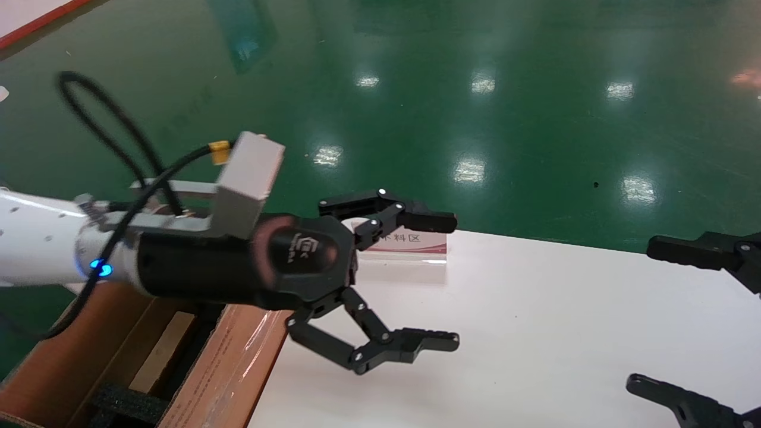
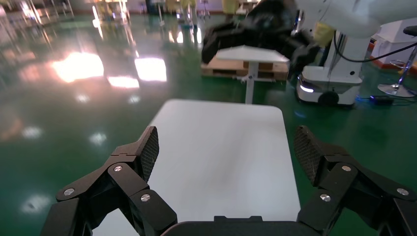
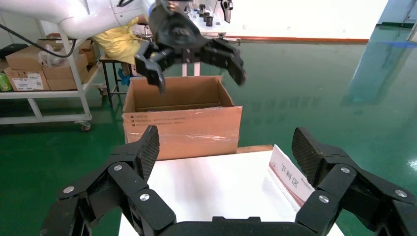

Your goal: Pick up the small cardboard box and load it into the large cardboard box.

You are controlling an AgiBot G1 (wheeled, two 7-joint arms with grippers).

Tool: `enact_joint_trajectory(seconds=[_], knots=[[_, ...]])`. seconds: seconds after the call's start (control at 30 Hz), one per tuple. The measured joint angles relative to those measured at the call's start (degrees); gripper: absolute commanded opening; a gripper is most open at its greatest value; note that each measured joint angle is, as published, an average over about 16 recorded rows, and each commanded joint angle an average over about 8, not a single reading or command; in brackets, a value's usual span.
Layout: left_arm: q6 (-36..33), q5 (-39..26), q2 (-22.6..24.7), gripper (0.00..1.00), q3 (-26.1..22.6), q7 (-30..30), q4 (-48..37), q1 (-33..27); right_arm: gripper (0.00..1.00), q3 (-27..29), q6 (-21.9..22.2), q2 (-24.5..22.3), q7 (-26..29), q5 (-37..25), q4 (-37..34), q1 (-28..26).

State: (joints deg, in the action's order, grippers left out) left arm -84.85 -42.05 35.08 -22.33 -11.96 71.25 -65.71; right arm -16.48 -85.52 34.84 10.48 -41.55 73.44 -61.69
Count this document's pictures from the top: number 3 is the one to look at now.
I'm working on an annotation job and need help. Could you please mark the black hanging device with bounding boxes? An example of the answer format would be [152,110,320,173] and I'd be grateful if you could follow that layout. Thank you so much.
[220,0,234,24]

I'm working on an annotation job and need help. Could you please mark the black bag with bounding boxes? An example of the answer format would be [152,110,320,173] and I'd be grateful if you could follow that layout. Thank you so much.
[0,43,30,61]

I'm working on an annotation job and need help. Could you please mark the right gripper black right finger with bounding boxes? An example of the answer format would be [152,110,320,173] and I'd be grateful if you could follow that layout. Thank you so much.
[291,127,417,236]

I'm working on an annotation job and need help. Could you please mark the thin black cable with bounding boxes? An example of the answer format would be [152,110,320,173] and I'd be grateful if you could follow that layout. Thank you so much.
[0,23,78,59]

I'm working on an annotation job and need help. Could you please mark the clear plastic bag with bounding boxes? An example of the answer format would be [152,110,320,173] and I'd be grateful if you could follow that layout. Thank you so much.
[38,44,71,68]

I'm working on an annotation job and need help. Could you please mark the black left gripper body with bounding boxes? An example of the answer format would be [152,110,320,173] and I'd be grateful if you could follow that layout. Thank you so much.
[148,0,209,64]

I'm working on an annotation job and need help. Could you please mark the cardboard box with shipping label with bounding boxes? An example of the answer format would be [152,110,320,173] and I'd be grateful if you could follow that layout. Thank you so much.
[3,67,51,92]

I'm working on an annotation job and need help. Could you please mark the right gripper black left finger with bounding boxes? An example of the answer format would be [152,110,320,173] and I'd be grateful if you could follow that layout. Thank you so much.
[39,125,178,236]

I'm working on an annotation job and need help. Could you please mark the white shelf cart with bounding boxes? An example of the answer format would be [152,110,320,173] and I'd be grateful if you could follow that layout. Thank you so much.
[0,19,109,133]

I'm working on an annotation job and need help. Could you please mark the acrylic sign with Chinese text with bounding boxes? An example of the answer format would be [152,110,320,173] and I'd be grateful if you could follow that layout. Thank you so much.
[268,144,316,212]

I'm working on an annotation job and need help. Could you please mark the green bottle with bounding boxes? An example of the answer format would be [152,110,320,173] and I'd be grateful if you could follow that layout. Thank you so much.
[0,71,13,92]

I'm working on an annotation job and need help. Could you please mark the white table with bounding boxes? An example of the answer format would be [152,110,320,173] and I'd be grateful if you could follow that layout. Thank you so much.
[180,0,243,77]

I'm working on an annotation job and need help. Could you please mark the plain cardboard box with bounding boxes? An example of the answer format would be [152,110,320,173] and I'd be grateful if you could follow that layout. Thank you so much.
[37,32,97,64]
[41,54,89,92]
[4,45,89,72]

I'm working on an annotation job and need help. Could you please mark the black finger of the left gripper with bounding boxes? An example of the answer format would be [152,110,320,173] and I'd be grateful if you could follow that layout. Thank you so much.
[134,40,173,95]
[199,38,247,87]

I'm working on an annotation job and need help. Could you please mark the black metal stool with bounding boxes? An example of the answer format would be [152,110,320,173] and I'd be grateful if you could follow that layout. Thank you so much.
[98,55,133,109]

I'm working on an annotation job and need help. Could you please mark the blue cloth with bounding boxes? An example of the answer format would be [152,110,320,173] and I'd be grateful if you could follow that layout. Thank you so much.
[117,67,132,87]

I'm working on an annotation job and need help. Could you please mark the yellow cloth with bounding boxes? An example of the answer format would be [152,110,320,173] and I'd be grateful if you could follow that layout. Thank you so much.
[92,16,150,66]

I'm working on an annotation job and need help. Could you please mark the large open cardboard box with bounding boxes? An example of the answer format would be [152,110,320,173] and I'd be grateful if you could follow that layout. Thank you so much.
[122,75,243,162]

